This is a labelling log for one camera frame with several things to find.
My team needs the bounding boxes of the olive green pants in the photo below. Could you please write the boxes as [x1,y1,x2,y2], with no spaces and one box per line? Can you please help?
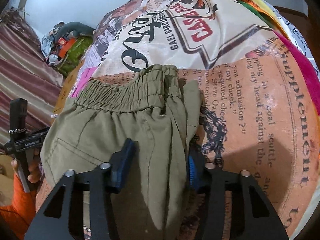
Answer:
[41,64,201,239]

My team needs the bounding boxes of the orange sleeve forearm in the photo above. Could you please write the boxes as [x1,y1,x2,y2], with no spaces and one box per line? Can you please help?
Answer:
[1,174,37,239]

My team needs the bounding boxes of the left hand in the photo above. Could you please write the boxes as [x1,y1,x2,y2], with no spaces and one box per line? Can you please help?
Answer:
[11,149,41,184]

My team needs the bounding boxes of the striped maroon curtain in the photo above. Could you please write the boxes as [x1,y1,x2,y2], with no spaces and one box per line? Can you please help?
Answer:
[1,8,64,145]

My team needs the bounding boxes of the newspaper print bedsheet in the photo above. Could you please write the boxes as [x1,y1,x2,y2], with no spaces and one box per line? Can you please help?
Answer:
[77,0,319,239]

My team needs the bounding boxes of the pink folded garment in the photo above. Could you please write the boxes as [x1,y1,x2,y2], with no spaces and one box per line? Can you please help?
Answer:
[69,67,97,98]

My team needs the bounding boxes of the orange box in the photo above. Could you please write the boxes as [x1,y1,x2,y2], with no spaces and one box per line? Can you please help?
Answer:
[56,37,76,58]

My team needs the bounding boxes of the colourful blanket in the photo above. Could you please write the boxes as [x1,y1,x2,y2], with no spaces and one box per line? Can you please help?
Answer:
[226,0,320,88]

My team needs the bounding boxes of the wooden door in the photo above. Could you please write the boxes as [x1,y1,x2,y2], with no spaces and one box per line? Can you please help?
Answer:
[274,7,319,58]

